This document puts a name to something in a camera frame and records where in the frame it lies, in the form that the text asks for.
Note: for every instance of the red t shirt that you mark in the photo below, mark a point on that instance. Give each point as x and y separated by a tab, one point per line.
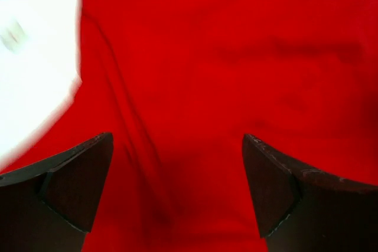
180	82

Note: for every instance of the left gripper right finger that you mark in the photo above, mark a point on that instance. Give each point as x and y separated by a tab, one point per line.
301	208

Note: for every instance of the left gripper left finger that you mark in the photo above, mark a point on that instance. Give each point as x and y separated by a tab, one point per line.
51	205

